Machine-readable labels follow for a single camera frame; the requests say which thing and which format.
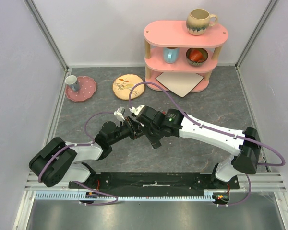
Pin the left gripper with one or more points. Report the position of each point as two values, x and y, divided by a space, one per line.
132 126

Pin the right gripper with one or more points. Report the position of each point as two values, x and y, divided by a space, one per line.
146 124

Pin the black remote control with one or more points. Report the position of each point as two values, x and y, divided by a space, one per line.
153 139

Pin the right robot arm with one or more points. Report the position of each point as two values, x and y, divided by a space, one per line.
244 153

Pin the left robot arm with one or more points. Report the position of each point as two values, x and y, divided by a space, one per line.
52 163

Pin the white square board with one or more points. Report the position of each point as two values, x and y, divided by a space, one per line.
179 83

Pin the yellow bird plate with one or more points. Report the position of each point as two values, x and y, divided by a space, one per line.
123 85

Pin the pink dotted plate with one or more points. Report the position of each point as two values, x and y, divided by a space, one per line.
86 91

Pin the light blue mug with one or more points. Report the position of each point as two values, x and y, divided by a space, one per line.
170 54

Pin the pink three-tier shelf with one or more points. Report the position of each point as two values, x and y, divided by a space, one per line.
174 34

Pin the orange cup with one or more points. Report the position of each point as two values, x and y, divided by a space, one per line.
196 56

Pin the grey small cup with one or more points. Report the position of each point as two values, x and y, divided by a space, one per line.
72 82

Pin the beige ceramic mug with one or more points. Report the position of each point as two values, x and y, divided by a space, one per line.
199 20

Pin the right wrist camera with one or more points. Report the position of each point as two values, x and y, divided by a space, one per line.
136 111

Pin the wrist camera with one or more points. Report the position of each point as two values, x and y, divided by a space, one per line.
136 111
119 114

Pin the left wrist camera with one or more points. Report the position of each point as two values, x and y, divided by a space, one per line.
119 114

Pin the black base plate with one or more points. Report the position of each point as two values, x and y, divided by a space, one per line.
153 183

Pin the slotted cable duct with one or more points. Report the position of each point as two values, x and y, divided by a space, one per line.
83 195

